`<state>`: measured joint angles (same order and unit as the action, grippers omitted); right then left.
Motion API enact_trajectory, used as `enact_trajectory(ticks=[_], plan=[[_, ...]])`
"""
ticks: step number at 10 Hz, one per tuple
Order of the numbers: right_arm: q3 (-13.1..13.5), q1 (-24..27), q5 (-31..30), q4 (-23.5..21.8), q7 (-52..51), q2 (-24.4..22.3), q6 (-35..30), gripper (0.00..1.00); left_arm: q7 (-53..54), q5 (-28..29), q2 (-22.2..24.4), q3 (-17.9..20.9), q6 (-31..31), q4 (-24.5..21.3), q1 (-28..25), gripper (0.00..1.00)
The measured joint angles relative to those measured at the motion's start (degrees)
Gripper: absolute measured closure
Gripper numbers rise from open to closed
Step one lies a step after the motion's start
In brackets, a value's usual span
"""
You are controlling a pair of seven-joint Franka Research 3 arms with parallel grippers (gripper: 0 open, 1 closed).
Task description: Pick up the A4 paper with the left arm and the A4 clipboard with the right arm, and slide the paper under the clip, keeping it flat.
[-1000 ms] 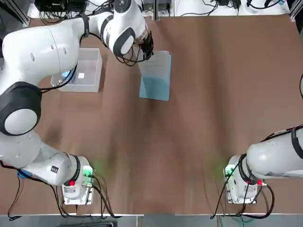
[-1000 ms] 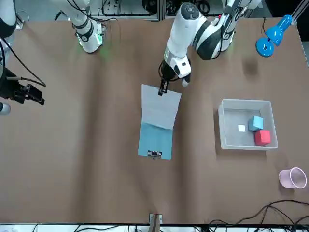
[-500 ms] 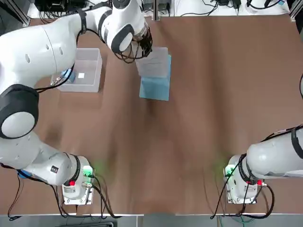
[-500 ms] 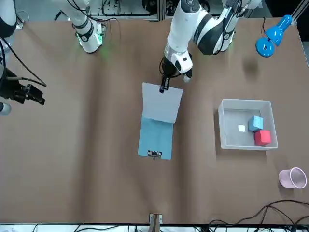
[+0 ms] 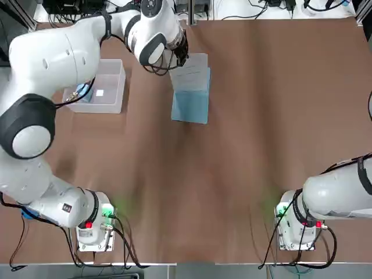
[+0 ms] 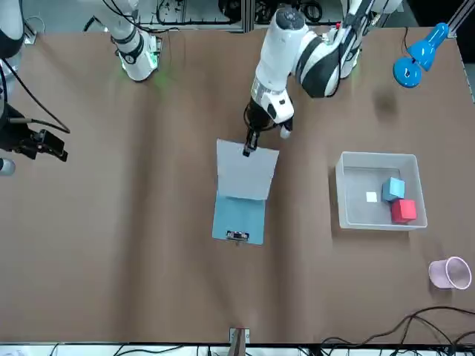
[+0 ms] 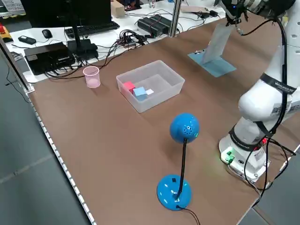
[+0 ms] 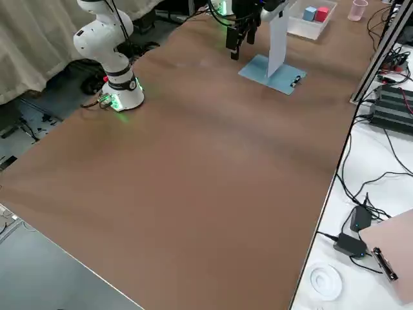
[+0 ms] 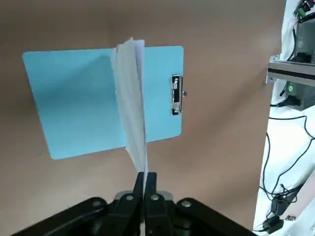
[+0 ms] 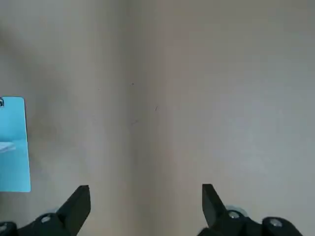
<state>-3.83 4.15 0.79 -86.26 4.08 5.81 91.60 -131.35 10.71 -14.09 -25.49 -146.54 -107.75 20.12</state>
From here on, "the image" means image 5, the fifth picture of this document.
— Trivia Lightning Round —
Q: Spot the white A4 paper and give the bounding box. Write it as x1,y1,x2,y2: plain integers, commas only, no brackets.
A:
170,53,210,92

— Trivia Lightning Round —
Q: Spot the black right base cable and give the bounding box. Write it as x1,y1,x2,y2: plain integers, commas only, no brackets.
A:
257,188,338,269

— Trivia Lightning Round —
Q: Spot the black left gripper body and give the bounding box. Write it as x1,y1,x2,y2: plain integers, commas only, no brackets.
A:
168,37,189,60

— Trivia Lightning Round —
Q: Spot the aluminium frame post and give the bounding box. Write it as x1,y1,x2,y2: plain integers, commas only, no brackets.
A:
187,0,199,26

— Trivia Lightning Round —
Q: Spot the blue cube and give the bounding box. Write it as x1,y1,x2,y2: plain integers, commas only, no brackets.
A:
76,83,94,103

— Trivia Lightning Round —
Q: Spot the black flat computer box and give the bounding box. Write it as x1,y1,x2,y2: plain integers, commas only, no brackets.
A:
43,0,107,15

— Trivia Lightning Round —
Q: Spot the clear plastic bin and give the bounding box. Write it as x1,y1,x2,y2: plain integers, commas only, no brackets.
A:
62,59,127,115

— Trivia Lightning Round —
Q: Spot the black base cable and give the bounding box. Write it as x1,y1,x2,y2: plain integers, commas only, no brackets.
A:
114,214,152,269
257,188,338,269

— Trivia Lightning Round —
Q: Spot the black left base cable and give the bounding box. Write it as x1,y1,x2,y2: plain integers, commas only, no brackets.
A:
114,214,152,269

